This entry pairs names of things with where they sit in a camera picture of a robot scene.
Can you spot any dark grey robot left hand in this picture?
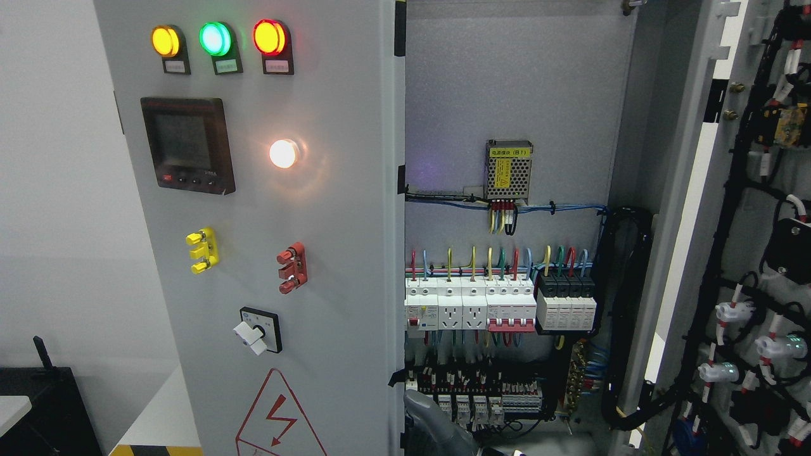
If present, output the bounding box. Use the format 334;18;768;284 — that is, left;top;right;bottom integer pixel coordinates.
404;389;479;455

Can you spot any grey cabinet door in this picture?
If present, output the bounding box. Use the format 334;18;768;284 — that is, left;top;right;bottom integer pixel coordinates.
94;1;404;455
602;1;809;455

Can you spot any lower relay terminal row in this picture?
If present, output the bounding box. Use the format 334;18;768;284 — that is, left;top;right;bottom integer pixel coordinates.
392;358;547;432

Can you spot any white breaker and socket row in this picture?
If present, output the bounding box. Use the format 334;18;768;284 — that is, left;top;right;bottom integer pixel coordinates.
404;276;536;334

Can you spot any red electric hazard warning sticker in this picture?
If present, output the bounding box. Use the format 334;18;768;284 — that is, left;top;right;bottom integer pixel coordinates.
236;369;327;455

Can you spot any black surge protector block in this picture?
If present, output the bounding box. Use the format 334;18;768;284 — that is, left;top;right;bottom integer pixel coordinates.
535;274;597;334

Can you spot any red terminal connector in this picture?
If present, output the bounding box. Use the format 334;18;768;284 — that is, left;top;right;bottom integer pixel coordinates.
276;241;308;294

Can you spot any metal mesh power supply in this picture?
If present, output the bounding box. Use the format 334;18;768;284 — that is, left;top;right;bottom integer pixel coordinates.
484;139;533;200

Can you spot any yellow terminal connector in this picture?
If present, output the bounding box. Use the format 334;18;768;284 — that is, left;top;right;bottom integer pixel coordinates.
186;226;220;274

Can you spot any white glowing indicator lamp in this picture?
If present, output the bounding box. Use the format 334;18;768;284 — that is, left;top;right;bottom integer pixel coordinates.
269;139;300;168

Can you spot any black box with antenna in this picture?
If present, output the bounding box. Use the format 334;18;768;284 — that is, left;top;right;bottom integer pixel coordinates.
1;336;102;455

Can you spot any black digital power meter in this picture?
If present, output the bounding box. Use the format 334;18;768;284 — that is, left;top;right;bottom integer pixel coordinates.
140;96;236;194

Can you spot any red indicator light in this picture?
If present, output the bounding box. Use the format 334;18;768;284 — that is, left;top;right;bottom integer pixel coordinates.
253;18;295;75

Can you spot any green indicator light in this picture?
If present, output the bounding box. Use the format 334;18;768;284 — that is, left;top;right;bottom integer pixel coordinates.
199;21;243;75

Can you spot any yellow indicator light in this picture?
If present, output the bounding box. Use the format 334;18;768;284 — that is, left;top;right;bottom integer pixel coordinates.
151;24;191;75

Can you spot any white rotary selector switch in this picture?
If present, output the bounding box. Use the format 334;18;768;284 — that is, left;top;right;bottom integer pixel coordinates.
233;307;282;356

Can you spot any black corrugated cable loom right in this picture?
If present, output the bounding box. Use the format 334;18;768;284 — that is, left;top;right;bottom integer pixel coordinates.
592;206;682;431

